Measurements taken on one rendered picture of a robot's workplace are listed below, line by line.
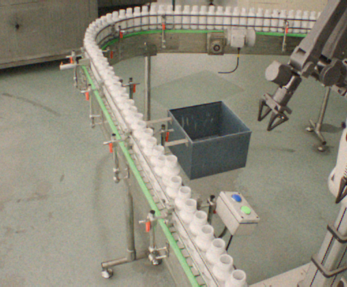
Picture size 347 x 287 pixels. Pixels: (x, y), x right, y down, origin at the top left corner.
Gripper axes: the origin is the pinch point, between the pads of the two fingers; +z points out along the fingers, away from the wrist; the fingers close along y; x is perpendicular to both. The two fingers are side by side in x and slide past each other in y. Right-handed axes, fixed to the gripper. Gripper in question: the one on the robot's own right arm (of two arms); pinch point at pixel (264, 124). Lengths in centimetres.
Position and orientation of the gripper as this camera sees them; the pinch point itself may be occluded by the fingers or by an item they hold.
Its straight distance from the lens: 144.2
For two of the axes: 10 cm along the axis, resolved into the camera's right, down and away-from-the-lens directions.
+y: 3.6, 5.5, -7.6
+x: 8.2, 2.1, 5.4
